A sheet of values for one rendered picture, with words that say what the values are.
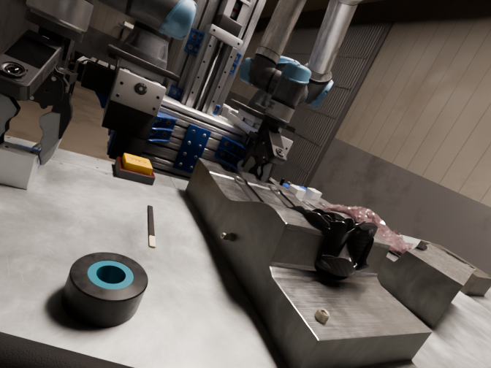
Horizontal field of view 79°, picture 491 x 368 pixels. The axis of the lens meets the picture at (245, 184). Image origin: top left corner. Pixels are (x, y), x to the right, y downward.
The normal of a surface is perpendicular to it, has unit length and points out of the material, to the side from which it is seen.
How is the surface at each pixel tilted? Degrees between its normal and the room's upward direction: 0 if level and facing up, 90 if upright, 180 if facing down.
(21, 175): 89
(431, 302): 90
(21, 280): 0
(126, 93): 90
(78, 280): 0
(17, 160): 89
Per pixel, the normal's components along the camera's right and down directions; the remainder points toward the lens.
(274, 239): -0.82, -0.22
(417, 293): -0.66, -0.09
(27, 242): 0.40, -0.88
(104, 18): 0.37, 0.41
